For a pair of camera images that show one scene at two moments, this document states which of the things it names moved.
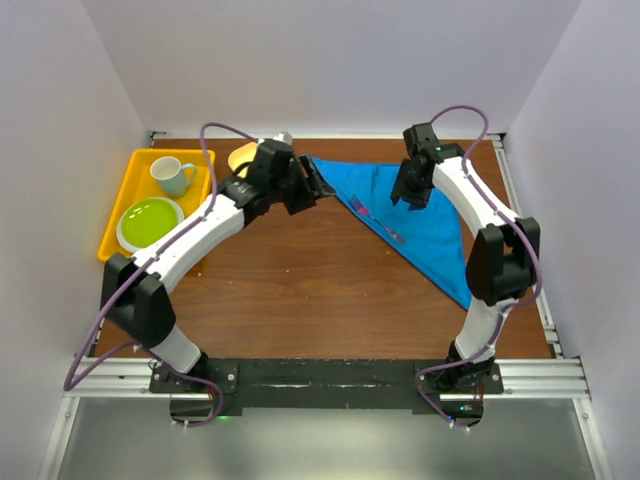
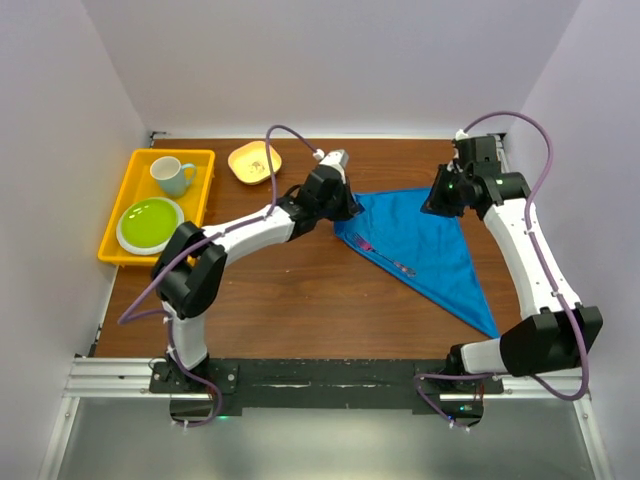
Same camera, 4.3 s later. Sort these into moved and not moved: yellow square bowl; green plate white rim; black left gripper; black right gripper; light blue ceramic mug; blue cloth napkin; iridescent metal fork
Moved: blue cloth napkin; black right gripper; iridescent metal fork; black left gripper
Not moved: green plate white rim; yellow square bowl; light blue ceramic mug
